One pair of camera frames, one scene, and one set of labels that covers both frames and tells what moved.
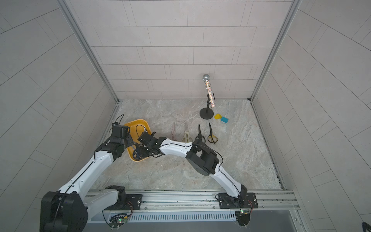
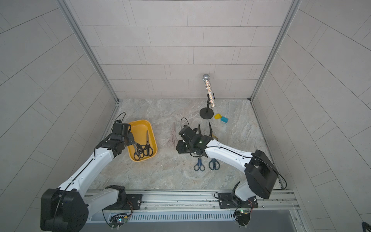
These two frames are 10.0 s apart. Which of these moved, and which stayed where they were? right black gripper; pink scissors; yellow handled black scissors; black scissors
Moved: right black gripper
Stayed: black scissors; pink scissors; yellow handled black scissors
